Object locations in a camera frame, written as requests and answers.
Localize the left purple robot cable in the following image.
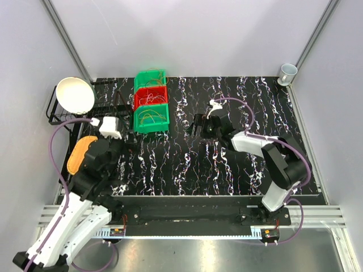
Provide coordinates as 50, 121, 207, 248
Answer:
22, 118, 119, 272

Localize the yellow cable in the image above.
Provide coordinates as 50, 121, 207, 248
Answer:
137, 109, 168, 125

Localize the near green storage bin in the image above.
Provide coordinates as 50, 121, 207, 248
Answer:
133, 104, 170, 134

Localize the white cable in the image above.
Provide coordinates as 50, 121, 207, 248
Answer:
138, 90, 167, 105

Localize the pink cable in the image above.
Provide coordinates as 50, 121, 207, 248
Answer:
143, 90, 165, 104

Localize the red storage bin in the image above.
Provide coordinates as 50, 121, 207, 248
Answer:
134, 86, 168, 110

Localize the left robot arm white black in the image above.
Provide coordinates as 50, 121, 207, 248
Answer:
12, 133, 140, 271

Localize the orange cable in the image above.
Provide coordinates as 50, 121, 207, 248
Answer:
144, 67, 168, 86

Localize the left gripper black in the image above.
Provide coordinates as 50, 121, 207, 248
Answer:
95, 127, 142, 177

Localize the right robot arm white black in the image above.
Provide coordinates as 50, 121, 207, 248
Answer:
187, 109, 311, 225

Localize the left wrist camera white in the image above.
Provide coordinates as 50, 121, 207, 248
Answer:
90, 116, 122, 139

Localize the green storage bin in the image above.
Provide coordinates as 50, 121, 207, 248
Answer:
133, 104, 170, 134
134, 68, 167, 91

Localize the white bowl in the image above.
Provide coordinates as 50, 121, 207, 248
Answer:
56, 77, 96, 114

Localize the black wire dish rack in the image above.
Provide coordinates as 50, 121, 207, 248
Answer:
45, 78, 133, 182

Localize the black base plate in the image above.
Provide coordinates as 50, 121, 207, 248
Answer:
110, 196, 292, 238

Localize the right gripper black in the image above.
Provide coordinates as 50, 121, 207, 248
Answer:
186, 113, 221, 139

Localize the orange woven basket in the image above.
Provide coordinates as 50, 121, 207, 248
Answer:
67, 135, 98, 175

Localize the white mug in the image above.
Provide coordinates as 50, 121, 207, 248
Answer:
277, 63, 298, 86

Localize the far green storage bin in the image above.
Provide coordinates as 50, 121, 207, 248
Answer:
134, 68, 167, 91

